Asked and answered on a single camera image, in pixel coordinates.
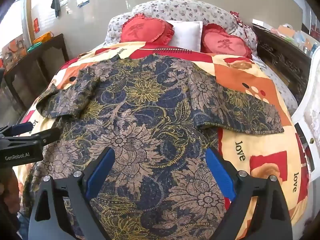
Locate red patterned cloth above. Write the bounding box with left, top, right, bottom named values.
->
left=230, top=10, right=250, bottom=28

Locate red and cream printed blanket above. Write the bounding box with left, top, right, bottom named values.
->
left=12, top=41, right=315, bottom=240

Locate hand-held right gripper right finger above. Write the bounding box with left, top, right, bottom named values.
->
left=205, top=148, right=293, bottom=240

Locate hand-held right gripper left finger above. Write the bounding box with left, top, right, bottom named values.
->
left=28, top=147, right=116, bottom=240

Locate dark wooden cabinet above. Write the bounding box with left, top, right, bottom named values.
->
left=4, top=34, right=69, bottom=110

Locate orange printed box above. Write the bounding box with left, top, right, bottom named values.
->
left=1, top=36, right=27, bottom=70

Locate grey hanging cloth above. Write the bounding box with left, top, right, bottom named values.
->
left=51, top=0, right=61, bottom=18

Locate white pillow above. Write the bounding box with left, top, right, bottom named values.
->
left=165, top=20, right=203, bottom=53

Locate red heart-shaped pillow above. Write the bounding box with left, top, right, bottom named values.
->
left=120, top=14, right=174, bottom=44
left=201, top=24, right=253, bottom=60

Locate grey floral quilt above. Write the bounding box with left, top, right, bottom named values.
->
left=104, top=0, right=299, bottom=110

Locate clutter of colourful packages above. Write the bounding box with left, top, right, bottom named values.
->
left=275, top=24, right=320, bottom=55

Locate blue and tan floral shirt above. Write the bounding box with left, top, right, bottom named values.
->
left=24, top=55, right=285, bottom=240

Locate carved dark wooden furniture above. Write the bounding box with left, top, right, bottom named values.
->
left=252, top=25, right=313, bottom=100

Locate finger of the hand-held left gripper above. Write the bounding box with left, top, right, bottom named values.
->
left=0, top=122, right=33, bottom=137
left=0, top=127, right=62, bottom=145

